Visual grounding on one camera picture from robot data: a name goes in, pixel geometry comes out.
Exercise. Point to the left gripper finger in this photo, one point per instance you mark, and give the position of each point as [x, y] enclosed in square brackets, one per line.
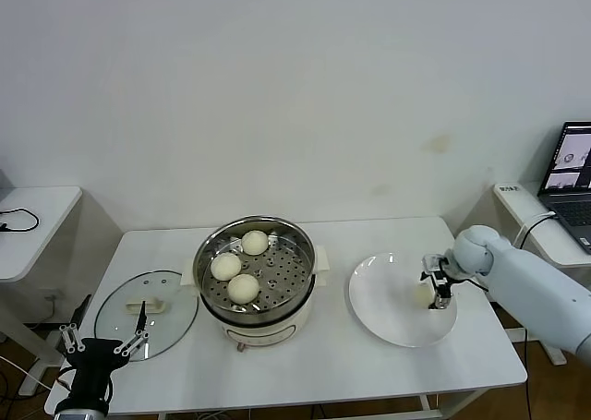
[133, 344]
[71, 338]

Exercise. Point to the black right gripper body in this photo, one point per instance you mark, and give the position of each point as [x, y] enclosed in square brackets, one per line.
[445, 272]

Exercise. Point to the white side table with laptop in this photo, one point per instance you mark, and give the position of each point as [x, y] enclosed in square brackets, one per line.
[517, 203]

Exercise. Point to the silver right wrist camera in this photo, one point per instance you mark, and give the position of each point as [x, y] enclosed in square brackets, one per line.
[434, 262]

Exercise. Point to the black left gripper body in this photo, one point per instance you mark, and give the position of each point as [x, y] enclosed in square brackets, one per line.
[94, 369]

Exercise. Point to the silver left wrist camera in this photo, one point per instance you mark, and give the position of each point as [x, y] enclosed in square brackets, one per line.
[78, 414]

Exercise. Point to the stainless steel steamer basket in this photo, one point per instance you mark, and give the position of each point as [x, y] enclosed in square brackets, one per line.
[295, 258]

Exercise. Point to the white steamed baozi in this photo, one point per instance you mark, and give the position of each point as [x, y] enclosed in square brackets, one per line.
[255, 243]
[226, 267]
[243, 288]
[422, 296]

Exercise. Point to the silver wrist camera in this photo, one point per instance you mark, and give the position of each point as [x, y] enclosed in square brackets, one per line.
[78, 414]
[434, 262]

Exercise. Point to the cream electric cooker base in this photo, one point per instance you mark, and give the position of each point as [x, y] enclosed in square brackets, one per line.
[258, 330]

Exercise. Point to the dark grey open laptop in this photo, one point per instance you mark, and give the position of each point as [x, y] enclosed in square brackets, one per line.
[565, 207]

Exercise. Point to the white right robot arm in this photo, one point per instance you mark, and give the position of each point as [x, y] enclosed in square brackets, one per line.
[531, 281]

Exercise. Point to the white round plate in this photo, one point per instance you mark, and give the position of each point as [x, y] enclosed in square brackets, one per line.
[383, 300]

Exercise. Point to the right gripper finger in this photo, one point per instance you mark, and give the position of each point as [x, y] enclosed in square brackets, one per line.
[441, 297]
[423, 277]

